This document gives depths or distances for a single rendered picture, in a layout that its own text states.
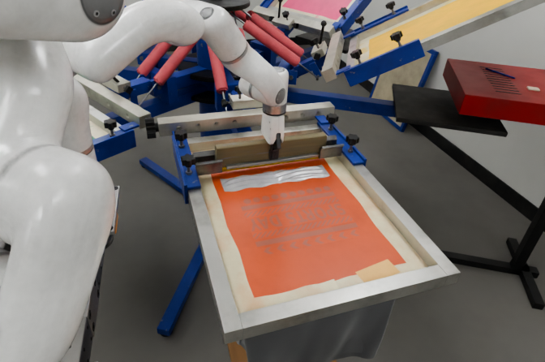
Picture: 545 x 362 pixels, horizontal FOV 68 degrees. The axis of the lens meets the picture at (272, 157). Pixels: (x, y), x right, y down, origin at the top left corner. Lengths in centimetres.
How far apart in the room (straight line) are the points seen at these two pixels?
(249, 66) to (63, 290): 78
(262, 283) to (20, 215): 72
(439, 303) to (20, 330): 218
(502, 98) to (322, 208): 95
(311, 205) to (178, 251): 134
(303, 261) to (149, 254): 150
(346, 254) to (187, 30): 67
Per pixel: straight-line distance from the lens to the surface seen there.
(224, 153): 129
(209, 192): 127
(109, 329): 218
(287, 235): 113
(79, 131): 83
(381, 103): 203
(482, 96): 185
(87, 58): 82
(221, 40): 99
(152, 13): 85
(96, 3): 36
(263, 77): 107
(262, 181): 131
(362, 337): 136
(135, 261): 243
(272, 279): 102
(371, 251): 113
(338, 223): 119
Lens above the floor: 173
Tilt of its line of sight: 33 degrees down
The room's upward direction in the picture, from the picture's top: 4 degrees clockwise
